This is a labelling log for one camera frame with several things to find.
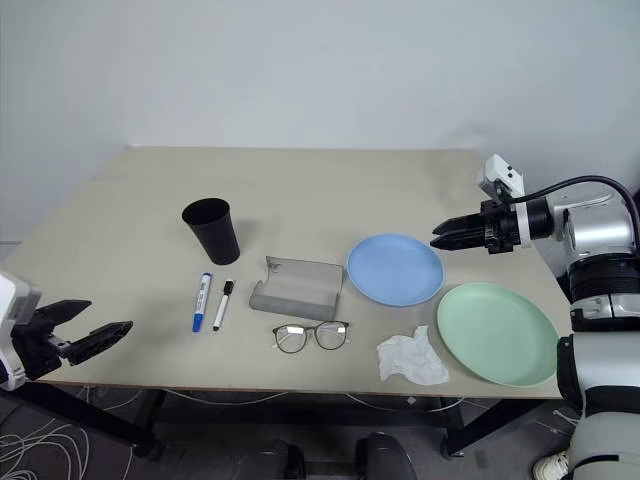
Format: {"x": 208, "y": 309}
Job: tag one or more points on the dark rounded shape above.
{"x": 285, "y": 460}
{"x": 382, "y": 457}

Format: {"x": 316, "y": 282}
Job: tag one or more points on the white tissue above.
{"x": 410, "y": 360}

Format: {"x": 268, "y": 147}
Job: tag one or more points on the black plastic cup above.
{"x": 215, "y": 235}

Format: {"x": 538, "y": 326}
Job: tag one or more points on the white shoe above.
{"x": 550, "y": 465}

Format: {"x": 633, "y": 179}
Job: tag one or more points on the blue plate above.
{"x": 395, "y": 270}

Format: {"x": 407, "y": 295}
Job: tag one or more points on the blue and white marker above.
{"x": 202, "y": 300}

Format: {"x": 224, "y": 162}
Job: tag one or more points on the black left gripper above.
{"x": 37, "y": 350}

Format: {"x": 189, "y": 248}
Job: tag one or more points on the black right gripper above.
{"x": 500, "y": 227}

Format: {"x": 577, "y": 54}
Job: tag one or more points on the grey rectangular sponge block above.
{"x": 300, "y": 295}

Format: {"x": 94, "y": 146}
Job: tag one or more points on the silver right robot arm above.
{"x": 600, "y": 230}

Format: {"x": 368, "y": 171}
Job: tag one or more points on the thin white black-capped marker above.
{"x": 222, "y": 306}

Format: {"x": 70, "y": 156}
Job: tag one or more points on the brown-framed eyeglasses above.
{"x": 290, "y": 341}

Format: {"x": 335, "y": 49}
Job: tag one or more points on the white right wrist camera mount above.
{"x": 500, "y": 170}

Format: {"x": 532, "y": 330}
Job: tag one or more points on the green plate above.
{"x": 495, "y": 332}

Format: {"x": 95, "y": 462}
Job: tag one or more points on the black metal table frame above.
{"x": 125, "y": 425}

